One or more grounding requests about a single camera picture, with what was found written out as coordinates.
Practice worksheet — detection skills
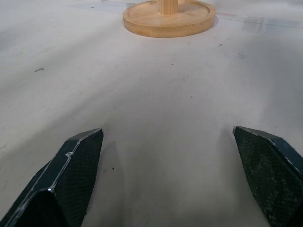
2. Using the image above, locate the round wooden stand base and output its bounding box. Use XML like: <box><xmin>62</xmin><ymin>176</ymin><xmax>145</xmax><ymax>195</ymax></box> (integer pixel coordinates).
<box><xmin>122</xmin><ymin>0</ymin><xmax>217</xmax><ymax>38</ymax></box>

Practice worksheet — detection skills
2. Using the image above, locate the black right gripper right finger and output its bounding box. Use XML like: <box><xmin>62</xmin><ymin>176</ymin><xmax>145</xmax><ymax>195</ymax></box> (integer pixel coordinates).
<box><xmin>232</xmin><ymin>125</ymin><xmax>303</xmax><ymax>227</ymax></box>

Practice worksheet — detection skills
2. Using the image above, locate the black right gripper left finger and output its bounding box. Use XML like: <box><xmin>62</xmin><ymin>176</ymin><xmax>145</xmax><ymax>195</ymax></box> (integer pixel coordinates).
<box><xmin>0</xmin><ymin>128</ymin><xmax>104</xmax><ymax>227</ymax></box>

